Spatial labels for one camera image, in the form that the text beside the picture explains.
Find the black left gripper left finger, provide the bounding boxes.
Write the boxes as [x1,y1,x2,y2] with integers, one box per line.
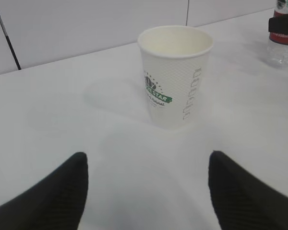
[0,152,87,230]

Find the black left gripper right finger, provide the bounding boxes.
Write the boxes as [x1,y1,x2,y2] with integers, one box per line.
[208,151,288,230]

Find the white paper cup green logo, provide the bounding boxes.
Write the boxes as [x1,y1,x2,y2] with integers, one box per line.
[137,25,214,129]

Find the clear water bottle red label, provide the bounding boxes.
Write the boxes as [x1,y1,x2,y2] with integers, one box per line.
[267,0,288,67]

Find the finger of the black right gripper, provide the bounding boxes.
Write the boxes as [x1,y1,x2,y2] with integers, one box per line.
[268,14,288,33]

